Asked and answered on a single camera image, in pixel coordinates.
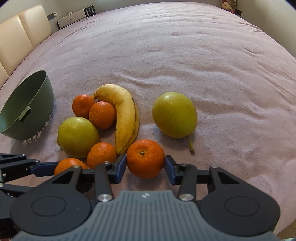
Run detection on green pear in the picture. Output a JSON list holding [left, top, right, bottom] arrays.
[[57, 116, 100, 158], [152, 91, 198, 154]]

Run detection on white bedside cabinet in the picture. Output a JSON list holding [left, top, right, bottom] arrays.
[[57, 5, 96, 29]]

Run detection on mandarin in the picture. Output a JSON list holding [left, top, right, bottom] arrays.
[[87, 142, 117, 169], [89, 101, 116, 130], [54, 158, 88, 176], [72, 94, 95, 119], [126, 139, 165, 179]]

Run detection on wall switch panel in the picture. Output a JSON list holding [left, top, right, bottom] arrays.
[[47, 12, 57, 21]]

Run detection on cream padded headboard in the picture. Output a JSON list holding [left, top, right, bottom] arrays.
[[1, 4, 53, 86]]

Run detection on pink bed cover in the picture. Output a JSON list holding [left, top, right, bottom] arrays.
[[0, 1, 296, 235]]

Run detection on plush toy holder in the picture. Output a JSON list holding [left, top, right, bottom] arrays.
[[221, 0, 241, 16]]

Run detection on green colander bowl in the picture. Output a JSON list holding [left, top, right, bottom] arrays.
[[1, 70, 54, 141]]

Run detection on yellow banana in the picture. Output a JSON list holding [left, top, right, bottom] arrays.
[[94, 84, 139, 155]]

